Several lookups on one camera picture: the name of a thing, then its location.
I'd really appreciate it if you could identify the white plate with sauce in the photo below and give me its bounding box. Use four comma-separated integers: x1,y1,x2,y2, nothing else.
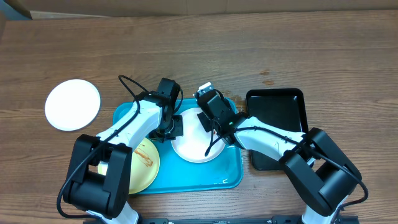
44,79,101,131

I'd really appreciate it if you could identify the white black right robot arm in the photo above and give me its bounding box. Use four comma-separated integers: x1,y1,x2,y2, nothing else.
198,112,363,223

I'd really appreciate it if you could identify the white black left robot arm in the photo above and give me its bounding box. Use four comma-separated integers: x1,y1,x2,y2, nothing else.
56,90,183,223

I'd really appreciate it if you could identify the teal plastic tray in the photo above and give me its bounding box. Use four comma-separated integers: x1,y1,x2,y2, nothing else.
111,98,244,195

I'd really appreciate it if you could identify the black water tray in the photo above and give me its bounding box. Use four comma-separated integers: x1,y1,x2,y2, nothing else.
246,88,309,171

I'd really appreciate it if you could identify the yellow green plate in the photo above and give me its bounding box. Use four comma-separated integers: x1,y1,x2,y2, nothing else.
97,137,161,195

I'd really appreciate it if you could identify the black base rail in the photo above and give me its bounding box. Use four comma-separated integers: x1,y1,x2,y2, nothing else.
136,215,360,224

